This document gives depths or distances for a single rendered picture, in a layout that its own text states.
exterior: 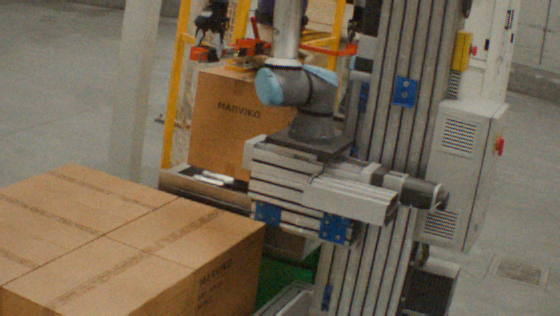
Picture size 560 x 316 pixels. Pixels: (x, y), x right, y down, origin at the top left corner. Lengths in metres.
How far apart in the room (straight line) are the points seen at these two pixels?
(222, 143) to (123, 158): 1.27
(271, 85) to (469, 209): 0.75
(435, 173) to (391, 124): 0.22
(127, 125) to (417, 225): 2.17
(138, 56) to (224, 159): 1.20
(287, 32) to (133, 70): 1.99
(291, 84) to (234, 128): 0.84
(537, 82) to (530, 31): 0.76
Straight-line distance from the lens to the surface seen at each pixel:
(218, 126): 3.34
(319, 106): 2.58
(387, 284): 2.85
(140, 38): 4.35
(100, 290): 2.55
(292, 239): 3.34
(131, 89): 4.41
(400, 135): 2.70
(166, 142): 4.95
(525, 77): 11.73
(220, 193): 3.42
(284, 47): 2.50
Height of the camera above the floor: 1.70
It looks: 16 degrees down
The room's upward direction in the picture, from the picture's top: 9 degrees clockwise
